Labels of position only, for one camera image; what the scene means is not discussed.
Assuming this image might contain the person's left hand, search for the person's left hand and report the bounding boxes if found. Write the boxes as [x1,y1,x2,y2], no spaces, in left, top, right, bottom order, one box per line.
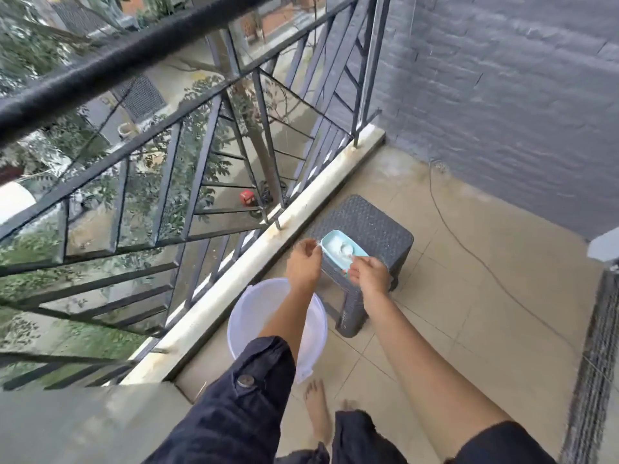
[285,238,324,293]

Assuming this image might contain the person's right hand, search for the person's right hand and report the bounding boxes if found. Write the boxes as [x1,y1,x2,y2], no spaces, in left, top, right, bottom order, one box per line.
[348,255,393,303]

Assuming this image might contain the light blue detergent tray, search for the light blue detergent tray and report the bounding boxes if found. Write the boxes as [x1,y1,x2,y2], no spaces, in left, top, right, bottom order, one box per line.
[320,230,371,281]

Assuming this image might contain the beige blue washing machine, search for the beige blue washing machine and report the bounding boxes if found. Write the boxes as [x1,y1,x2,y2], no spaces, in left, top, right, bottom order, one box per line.
[0,381,194,464]

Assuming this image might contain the person's left forearm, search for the person's left forearm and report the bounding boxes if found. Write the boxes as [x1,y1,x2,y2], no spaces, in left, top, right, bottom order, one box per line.
[259,284,320,363]

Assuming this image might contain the person's right forearm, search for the person's right forearm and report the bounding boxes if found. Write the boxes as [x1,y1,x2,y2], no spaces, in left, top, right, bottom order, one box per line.
[362,294,513,459]

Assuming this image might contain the lavender plastic laundry basin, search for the lavender plastic laundry basin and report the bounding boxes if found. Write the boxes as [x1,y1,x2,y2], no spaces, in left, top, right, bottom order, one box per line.
[227,278,329,385]

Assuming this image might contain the person's left foot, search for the person's left foot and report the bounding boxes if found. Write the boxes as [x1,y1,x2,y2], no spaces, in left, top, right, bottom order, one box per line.
[304,379,335,448]

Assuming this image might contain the person's dark trousers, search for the person's dark trousers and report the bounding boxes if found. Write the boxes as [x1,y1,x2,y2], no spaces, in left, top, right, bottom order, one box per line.
[275,410,407,464]

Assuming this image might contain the person's dark left sleeve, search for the person's dark left sleeve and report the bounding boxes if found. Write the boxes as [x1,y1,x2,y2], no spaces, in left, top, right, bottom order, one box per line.
[142,336,297,464]

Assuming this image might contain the person's dark sleeve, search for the person's dark sleeve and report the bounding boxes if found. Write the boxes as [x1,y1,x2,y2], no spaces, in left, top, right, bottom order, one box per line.
[142,336,297,464]
[444,421,557,464]

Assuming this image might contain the person's dark right sleeve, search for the person's dark right sleeve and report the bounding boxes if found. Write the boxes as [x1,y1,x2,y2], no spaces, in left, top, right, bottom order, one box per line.
[444,421,557,464]

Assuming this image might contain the white concrete balcony ledge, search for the white concrete balcony ledge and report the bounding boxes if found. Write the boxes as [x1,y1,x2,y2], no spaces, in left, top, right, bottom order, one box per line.
[121,122,386,386]

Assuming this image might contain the dark woven plastic stool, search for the dark woven plastic stool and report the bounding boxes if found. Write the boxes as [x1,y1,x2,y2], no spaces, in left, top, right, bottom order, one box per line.
[309,194,415,339]

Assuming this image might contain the green trees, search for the green trees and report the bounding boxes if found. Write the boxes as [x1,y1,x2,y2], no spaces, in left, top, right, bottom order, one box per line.
[0,0,300,382]

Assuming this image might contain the grey grilled window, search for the grey grilled window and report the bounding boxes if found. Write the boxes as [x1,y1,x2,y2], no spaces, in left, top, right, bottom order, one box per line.
[111,74,168,124]

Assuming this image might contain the dark grey door mat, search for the dark grey door mat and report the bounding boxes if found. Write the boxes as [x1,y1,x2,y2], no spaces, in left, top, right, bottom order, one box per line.
[560,267,619,464]

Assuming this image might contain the black metal balcony railing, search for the black metal balcony railing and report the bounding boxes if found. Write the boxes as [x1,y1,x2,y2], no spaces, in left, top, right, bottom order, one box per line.
[0,0,393,392]

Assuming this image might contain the red brick white pillar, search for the red brick white pillar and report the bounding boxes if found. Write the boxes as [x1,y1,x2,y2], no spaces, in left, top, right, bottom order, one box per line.
[0,164,39,226]

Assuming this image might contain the thin dark cable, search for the thin dark cable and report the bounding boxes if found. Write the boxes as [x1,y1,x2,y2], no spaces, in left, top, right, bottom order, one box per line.
[427,161,579,351]

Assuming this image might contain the white door frame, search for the white door frame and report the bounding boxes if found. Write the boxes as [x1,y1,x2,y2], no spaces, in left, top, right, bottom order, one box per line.
[586,226,619,264]

